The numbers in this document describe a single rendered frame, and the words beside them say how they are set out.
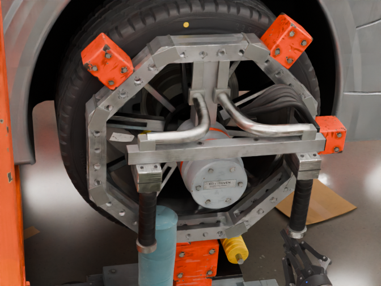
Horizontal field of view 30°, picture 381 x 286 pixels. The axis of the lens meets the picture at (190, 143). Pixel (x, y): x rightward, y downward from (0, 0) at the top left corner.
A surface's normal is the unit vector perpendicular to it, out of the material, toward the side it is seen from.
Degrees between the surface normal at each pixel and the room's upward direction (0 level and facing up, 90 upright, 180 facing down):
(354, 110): 90
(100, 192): 90
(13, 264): 90
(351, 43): 90
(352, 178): 0
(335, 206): 2
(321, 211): 1
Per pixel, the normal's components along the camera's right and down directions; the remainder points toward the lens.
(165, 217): 0.06, -0.86
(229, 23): 0.22, 0.51
